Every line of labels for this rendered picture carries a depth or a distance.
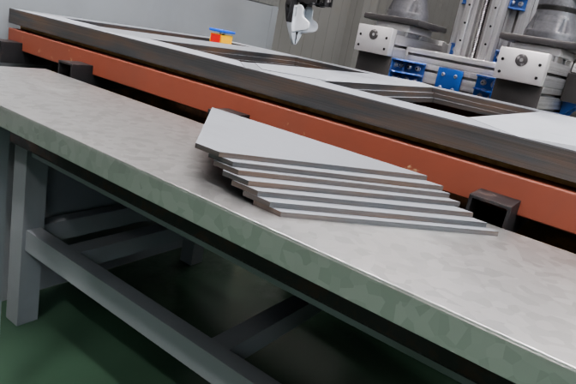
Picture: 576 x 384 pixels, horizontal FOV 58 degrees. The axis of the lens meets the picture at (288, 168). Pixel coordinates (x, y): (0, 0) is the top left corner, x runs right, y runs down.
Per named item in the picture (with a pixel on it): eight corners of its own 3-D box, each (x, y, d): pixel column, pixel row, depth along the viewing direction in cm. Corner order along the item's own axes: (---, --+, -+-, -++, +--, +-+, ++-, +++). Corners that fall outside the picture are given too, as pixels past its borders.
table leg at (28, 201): (16, 326, 145) (31, 87, 128) (5, 316, 148) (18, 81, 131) (37, 319, 150) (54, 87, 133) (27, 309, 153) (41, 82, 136)
